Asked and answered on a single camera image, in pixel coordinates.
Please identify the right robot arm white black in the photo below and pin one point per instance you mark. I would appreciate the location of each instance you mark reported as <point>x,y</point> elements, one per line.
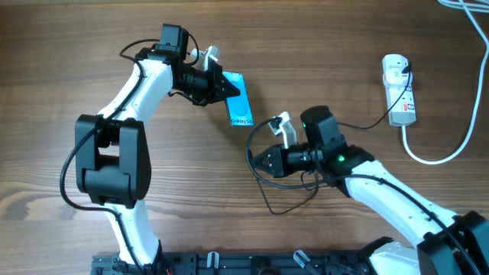
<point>441,241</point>

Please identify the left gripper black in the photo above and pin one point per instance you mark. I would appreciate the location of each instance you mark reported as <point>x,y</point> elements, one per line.
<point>215,93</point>

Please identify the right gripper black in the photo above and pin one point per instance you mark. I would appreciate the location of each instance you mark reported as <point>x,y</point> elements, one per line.
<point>280,167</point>

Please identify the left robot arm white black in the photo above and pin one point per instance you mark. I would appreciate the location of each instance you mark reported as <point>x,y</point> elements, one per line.
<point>109,168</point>

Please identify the white charger adapter plug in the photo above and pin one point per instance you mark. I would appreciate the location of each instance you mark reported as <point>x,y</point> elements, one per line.
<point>394,77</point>

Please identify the teal Galaxy smartphone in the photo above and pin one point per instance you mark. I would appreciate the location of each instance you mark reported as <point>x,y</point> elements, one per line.
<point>239,108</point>

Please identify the white power strip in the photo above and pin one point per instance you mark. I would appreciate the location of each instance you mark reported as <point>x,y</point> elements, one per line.
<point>400,101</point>

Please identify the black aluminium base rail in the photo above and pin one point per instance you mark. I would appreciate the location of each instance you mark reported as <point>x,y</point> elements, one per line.
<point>180,263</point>

